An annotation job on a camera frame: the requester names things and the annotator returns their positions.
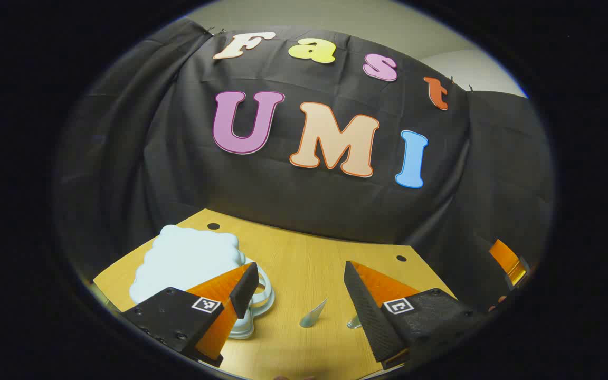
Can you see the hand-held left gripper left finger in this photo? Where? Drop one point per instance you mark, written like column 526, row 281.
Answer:
column 245, row 293

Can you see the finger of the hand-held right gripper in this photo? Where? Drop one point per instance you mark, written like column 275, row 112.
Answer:
column 505, row 258

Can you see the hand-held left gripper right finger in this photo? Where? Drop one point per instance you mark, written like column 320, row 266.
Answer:
column 363, row 306

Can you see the white skin care tube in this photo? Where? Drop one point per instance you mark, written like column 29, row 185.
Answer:
column 312, row 315

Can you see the light blue suitcase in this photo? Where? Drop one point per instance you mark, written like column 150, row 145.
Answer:
column 188, row 258

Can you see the black backdrop cloth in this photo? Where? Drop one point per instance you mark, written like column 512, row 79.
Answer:
column 293, row 200

